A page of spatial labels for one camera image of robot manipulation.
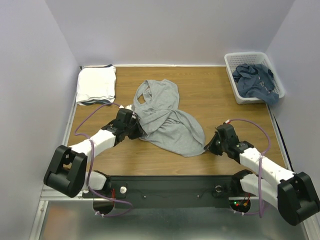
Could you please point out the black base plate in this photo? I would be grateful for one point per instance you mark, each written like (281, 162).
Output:
(186, 191)

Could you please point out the folded white tank top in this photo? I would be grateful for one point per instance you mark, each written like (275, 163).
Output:
(96, 85)

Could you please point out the aluminium frame rail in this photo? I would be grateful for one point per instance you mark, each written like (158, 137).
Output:
(58, 218)

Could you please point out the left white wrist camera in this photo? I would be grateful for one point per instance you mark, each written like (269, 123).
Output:
(129, 107)

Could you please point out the white plastic basket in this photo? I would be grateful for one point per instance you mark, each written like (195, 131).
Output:
(232, 60)

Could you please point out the grey tank top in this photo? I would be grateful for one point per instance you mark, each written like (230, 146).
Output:
(156, 104)

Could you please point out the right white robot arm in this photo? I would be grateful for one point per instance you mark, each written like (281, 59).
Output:
(292, 194)

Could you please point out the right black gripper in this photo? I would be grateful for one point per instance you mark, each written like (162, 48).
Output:
(214, 144)

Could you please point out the blue tank top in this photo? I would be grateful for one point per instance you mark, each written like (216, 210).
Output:
(256, 81)

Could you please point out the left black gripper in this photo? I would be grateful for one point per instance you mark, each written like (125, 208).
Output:
(140, 131)

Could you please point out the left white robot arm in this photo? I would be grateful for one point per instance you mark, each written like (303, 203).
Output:
(67, 171)

